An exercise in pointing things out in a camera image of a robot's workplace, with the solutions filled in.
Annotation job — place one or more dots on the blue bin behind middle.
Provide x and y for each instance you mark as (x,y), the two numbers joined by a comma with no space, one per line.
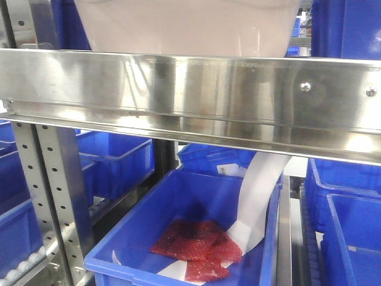
(122,162)

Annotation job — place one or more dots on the blue bin with red bags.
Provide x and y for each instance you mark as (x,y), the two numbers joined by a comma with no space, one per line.
(123,256)

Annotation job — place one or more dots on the grey perforated shelf upright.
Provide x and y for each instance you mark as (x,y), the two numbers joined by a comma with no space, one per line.
(51,165)

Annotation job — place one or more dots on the blue bin lower right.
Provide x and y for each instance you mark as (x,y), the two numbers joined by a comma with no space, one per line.
(351,241)

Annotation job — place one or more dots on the red bubble wrap bags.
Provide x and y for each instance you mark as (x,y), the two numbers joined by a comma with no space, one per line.
(203,246)

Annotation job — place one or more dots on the white paper strip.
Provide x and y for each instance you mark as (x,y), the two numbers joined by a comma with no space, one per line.
(249,228)

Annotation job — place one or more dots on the steel right shelf front rail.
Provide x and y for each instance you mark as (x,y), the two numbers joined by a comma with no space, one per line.
(310,107)

